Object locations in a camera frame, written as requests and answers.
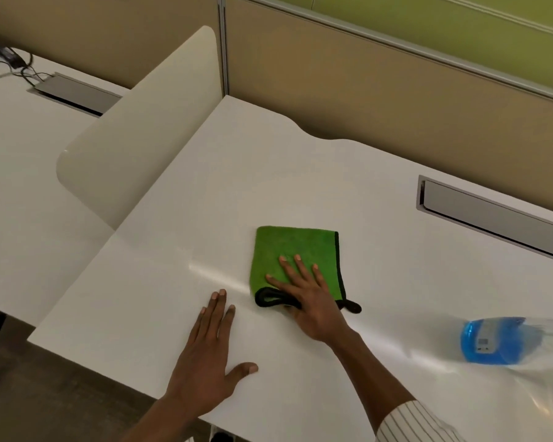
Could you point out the person's right hand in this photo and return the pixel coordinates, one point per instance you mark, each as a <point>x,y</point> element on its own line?
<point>318,313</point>

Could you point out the person's left hand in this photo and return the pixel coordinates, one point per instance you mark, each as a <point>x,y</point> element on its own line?
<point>203,372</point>

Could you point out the green microfibre cloth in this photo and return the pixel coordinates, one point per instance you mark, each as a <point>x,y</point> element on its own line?
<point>285,243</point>

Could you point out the blue spray bottle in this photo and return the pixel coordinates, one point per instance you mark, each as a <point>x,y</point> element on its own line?
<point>488,340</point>

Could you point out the person's right forearm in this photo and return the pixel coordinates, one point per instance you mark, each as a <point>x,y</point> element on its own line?
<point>373,382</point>

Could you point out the white striped shirt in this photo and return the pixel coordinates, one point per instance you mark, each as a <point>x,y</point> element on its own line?
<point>410,425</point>

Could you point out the beige partition screen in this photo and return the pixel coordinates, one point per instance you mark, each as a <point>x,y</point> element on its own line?
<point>97,32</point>
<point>373,87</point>

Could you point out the white divider panel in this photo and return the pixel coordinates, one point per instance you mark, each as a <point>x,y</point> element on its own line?
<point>143,133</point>

